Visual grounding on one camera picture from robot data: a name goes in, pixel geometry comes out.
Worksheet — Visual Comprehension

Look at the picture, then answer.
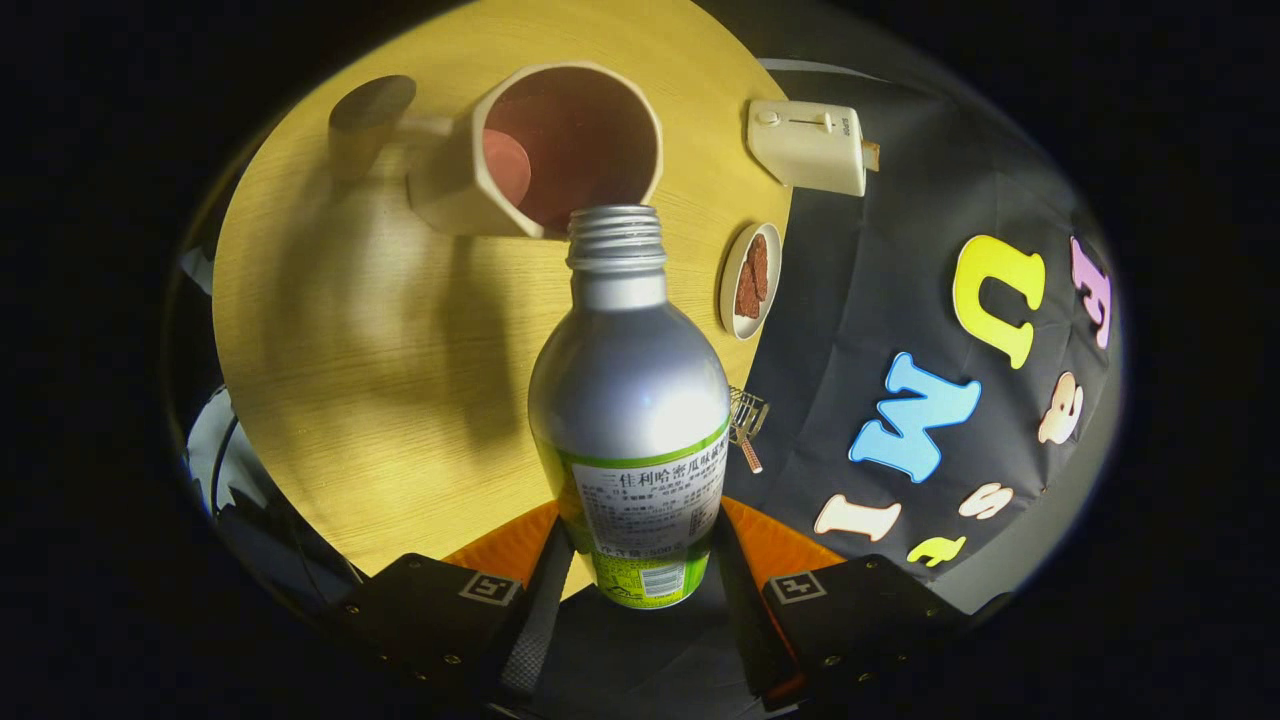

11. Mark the beige cup with wooden handle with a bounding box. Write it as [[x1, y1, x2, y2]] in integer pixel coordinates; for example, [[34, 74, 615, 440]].
[[328, 62, 664, 241]]

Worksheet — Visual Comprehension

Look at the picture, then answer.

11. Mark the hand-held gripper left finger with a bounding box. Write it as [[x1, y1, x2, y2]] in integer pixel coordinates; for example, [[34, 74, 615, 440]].
[[330, 500, 578, 713]]

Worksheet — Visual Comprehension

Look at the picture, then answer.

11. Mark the small round plate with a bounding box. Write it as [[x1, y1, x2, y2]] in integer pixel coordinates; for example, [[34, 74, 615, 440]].
[[719, 222, 783, 341]]

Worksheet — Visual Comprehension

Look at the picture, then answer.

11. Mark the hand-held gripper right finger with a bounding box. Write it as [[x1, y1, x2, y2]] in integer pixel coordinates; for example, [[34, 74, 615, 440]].
[[712, 497, 973, 703]]

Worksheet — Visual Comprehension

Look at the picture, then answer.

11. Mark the black backdrop cloth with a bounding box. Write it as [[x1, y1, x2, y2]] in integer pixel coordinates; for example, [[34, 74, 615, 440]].
[[720, 60, 1121, 613]]

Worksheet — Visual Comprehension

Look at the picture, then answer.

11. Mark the silver juice bottle green label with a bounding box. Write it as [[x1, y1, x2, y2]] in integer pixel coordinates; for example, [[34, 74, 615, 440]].
[[527, 205, 733, 611]]

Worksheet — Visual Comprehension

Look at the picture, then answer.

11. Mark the glass holder with wire pattern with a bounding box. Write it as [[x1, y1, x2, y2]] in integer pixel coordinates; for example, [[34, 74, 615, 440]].
[[728, 388, 771, 446]]

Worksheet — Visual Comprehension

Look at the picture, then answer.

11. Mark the wooden table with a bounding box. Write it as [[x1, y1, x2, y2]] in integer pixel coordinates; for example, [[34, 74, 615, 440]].
[[212, 0, 796, 601]]

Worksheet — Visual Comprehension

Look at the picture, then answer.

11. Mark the cream toaster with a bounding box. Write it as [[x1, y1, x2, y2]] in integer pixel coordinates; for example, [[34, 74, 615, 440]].
[[747, 99, 869, 198]]

